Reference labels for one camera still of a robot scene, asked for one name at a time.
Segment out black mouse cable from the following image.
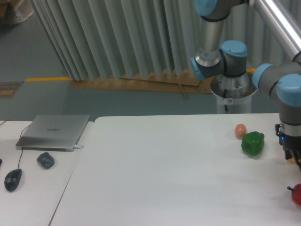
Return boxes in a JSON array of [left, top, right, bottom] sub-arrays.
[[0, 119, 32, 170]]

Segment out red bell pepper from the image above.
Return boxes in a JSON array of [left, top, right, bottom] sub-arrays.
[[287, 184, 301, 206]]

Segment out black computer mouse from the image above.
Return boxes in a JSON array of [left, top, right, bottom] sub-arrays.
[[4, 169, 23, 192]]

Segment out flat brown cardboard sheet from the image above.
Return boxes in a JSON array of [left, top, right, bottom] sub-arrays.
[[69, 69, 213, 98]]

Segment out cardboard box in corner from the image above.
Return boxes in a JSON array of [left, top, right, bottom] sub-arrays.
[[0, 0, 34, 26]]

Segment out green bell pepper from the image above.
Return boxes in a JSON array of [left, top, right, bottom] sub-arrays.
[[241, 131, 265, 156]]

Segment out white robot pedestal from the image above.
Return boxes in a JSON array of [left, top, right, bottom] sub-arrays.
[[210, 73, 257, 114]]

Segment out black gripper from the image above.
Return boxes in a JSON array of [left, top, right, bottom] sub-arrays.
[[275, 124, 301, 171]]

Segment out silver closed laptop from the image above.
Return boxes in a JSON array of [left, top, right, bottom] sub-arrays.
[[16, 114, 90, 151]]

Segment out yellow corn bread toy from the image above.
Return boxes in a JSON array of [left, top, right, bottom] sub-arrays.
[[288, 158, 295, 164]]

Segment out brown egg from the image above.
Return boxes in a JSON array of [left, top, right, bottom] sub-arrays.
[[235, 123, 246, 138]]

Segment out grey folding curtain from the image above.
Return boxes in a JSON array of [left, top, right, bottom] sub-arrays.
[[28, 0, 294, 82]]

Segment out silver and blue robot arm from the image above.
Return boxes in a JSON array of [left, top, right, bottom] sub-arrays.
[[190, 0, 301, 165]]

